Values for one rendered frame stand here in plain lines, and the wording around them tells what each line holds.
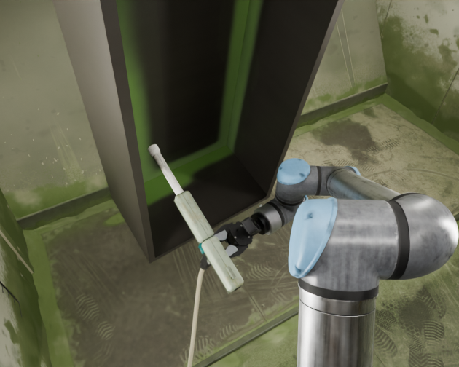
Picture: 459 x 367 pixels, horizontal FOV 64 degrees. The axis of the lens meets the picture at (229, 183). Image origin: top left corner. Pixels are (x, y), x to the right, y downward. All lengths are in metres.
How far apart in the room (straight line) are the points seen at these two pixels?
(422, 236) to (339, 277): 0.12
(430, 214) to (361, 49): 2.52
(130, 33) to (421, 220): 0.90
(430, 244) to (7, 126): 2.01
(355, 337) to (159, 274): 1.49
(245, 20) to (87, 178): 1.30
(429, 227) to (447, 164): 2.24
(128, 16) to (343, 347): 0.94
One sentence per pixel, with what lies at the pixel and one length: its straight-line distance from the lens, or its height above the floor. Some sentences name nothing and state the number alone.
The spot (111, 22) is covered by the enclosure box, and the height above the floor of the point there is 1.48.
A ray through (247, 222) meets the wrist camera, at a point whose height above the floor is 0.91.
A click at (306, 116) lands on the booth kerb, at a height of 0.14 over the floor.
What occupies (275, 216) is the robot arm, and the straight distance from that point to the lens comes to 1.14.
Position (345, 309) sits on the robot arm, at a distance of 0.55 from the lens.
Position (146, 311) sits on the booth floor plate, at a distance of 1.90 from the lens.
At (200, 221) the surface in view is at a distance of 1.04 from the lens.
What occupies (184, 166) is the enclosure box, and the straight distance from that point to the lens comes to 1.74.
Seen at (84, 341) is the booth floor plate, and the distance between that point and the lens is 1.92.
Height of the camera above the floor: 1.73
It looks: 47 degrees down
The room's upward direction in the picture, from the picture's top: 1 degrees counter-clockwise
